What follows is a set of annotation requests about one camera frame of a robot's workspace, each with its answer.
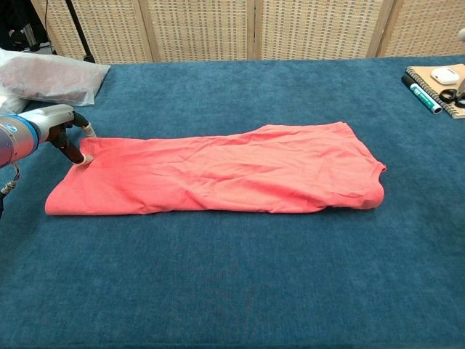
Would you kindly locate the blue carpet table cover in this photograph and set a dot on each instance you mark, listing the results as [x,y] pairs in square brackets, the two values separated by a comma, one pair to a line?
[232,283]

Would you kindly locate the black tripod stand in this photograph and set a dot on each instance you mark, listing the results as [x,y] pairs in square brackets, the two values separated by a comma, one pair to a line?
[78,29]

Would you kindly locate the frosted bag with maroon garment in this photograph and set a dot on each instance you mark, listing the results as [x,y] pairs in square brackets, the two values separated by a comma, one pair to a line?
[54,80]

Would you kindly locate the woven wooden folding screen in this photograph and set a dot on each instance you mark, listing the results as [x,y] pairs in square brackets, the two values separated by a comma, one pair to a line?
[203,29]

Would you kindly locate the black green marker pen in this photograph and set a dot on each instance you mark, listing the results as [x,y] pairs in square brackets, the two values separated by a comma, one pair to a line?
[421,95]

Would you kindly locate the kraft spiral notebook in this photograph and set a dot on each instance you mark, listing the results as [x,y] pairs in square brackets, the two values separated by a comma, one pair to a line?
[421,81]

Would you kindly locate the white plastic garment bag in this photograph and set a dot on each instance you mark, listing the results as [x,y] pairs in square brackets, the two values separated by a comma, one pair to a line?
[11,105]

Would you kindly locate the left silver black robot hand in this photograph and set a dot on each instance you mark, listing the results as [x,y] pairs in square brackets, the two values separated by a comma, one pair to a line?
[54,116]

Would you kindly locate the white earbuds case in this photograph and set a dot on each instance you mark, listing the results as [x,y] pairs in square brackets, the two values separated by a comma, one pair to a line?
[444,75]

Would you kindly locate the coral red t-shirt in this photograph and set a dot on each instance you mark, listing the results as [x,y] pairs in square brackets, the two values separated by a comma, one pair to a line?
[218,171]

